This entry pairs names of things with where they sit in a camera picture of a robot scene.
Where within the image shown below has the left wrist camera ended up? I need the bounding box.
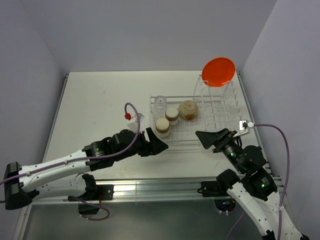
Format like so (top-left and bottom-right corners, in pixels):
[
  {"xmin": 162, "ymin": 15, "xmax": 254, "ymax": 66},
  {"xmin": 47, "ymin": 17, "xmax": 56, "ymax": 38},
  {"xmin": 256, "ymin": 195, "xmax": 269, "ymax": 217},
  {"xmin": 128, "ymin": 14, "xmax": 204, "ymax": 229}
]
[{"xmin": 124, "ymin": 113, "xmax": 145, "ymax": 133}]

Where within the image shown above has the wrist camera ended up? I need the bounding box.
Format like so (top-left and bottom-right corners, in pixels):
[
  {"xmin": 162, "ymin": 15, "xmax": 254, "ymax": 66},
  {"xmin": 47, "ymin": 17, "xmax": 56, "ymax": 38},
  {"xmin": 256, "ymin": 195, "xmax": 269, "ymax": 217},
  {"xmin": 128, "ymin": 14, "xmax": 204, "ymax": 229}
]
[
  {"xmin": 124, "ymin": 113, "xmax": 145, "ymax": 133},
  {"xmin": 233, "ymin": 120, "xmax": 254, "ymax": 138}
]

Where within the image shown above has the orange plate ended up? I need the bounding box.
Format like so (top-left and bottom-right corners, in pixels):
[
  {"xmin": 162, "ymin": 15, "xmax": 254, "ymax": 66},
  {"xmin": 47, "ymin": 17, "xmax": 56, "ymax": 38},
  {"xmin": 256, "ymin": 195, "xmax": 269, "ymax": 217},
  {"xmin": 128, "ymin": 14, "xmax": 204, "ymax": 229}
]
[{"xmin": 201, "ymin": 57, "xmax": 236, "ymax": 87}]

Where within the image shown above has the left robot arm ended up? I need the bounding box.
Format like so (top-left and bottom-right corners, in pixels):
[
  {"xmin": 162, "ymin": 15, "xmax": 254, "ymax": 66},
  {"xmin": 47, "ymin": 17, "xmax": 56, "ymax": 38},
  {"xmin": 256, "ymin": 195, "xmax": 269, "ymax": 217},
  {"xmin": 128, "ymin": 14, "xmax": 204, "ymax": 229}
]
[{"xmin": 1, "ymin": 127, "xmax": 169, "ymax": 210}]

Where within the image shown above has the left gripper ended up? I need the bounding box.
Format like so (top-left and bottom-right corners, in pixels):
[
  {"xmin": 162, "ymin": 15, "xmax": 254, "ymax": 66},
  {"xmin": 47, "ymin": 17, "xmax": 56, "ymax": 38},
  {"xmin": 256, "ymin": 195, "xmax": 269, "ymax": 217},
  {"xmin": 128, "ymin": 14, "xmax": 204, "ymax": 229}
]
[{"xmin": 114, "ymin": 127, "xmax": 168, "ymax": 162}]

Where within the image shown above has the clear faceted glass tumbler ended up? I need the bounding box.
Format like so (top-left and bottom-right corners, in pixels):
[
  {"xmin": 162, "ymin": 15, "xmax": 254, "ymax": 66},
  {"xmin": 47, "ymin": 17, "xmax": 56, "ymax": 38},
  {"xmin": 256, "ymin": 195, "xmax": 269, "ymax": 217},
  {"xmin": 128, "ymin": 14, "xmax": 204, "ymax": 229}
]
[{"xmin": 153, "ymin": 95, "xmax": 167, "ymax": 119}]

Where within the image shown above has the clear acrylic dish rack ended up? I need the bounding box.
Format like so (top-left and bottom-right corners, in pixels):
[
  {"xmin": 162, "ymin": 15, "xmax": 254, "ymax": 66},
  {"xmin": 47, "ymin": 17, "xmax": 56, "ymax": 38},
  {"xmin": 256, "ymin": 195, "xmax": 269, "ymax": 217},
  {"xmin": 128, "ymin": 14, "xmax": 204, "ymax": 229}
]
[{"xmin": 163, "ymin": 74, "xmax": 242, "ymax": 147}]

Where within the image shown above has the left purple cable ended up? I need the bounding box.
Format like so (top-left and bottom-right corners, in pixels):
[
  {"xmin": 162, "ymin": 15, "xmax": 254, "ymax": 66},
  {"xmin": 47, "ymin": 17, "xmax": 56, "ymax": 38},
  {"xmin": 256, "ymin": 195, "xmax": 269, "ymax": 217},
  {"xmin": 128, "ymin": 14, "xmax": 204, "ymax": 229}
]
[{"xmin": 0, "ymin": 102, "xmax": 142, "ymax": 221}]

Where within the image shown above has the steel cup brown base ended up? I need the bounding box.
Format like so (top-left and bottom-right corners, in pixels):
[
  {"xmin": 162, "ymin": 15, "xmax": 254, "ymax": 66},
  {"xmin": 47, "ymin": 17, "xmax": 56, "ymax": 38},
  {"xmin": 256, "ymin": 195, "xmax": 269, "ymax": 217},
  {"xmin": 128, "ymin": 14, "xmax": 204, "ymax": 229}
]
[{"xmin": 155, "ymin": 118, "xmax": 170, "ymax": 138}]

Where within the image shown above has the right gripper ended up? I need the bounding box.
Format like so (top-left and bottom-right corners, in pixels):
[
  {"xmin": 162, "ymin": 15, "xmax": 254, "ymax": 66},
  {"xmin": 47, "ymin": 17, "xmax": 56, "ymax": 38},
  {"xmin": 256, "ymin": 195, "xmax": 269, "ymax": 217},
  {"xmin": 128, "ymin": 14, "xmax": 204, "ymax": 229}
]
[{"xmin": 194, "ymin": 126, "xmax": 245, "ymax": 173}]

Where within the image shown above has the white ceramic bowl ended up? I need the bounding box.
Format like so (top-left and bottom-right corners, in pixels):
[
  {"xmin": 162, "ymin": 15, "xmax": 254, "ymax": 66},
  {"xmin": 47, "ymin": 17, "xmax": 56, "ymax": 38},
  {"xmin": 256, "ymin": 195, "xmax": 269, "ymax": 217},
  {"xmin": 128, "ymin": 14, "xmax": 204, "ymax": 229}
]
[{"xmin": 178, "ymin": 100, "xmax": 199, "ymax": 121}]

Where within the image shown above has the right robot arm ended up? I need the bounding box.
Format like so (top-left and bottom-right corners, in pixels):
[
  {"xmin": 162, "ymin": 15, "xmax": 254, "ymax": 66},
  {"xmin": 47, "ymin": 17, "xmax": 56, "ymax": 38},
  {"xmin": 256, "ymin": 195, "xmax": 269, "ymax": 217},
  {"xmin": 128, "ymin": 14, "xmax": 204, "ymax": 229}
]
[{"xmin": 195, "ymin": 128, "xmax": 308, "ymax": 240}]

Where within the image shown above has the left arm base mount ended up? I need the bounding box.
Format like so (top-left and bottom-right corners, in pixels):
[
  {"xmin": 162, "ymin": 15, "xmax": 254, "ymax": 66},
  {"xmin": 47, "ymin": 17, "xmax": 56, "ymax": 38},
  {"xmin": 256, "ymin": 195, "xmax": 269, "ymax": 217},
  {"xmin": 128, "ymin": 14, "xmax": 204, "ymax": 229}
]
[{"xmin": 67, "ymin": 184, "xmax": 114, "ymax": 221}]

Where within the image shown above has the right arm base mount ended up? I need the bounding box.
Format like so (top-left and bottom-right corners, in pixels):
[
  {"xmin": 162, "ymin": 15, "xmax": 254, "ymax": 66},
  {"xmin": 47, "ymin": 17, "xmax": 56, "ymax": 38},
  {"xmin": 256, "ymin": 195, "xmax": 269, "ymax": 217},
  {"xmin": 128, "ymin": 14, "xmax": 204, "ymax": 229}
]
[{"xmin": 197, "ymin": 180, "xmax": 237, "ymax": 215}]

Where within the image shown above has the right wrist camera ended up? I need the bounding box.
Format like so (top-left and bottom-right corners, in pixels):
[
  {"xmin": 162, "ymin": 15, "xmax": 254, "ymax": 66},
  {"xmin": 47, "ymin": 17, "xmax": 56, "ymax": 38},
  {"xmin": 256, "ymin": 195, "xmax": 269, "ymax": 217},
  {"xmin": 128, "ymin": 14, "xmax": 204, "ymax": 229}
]
[{"xmin": 233, "ymin": 120, "xmax": 254, "ymax": 138}]

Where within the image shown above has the aluminium front rail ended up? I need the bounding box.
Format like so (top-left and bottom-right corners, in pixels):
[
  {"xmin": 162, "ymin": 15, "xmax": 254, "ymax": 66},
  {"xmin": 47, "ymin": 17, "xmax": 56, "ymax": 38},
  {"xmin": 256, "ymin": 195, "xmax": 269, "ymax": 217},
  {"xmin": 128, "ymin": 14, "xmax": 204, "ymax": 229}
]
[{"xmin": 31, "ymin": 175, "xmax": 216, "ymax": 205}]

